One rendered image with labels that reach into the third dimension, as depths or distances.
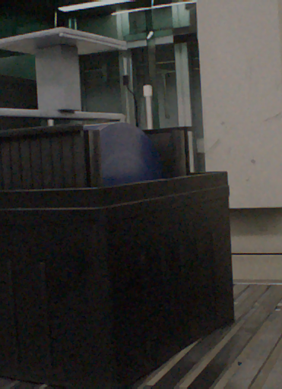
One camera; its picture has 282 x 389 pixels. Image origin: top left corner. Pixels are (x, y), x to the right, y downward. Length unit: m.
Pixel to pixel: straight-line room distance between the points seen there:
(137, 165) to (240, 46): 0.33
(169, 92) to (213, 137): 1.04
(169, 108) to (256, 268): 1.05
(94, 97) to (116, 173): 1.44
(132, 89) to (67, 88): 1.28
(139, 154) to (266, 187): 0.29
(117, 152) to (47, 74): 0.12
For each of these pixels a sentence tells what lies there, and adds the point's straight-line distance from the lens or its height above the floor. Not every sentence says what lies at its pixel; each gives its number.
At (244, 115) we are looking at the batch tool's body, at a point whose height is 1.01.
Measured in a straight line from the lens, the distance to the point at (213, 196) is 0.71.
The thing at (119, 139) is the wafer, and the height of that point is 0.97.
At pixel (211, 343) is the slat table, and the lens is 0.67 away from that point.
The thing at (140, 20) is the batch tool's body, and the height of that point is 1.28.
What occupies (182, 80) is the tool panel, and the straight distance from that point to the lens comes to 1.92.
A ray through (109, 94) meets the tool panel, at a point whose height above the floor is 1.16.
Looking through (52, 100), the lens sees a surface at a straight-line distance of 0.69.
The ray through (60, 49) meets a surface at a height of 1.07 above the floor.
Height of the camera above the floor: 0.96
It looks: 3 degrees down
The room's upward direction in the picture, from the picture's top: 3 degrees counter-clockwise
